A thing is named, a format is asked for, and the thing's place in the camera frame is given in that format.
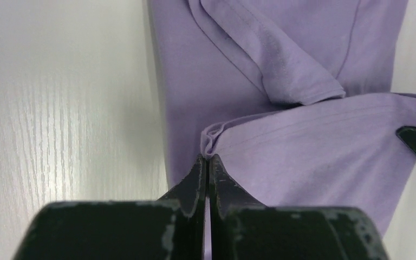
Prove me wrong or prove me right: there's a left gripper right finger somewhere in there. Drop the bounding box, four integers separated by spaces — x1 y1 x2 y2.
209 155 388 259

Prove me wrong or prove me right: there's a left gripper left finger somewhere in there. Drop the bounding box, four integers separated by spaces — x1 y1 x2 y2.
15 156 206 259

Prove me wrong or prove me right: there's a purple t shirt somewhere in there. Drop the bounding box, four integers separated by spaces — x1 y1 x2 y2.
147 0 416 260

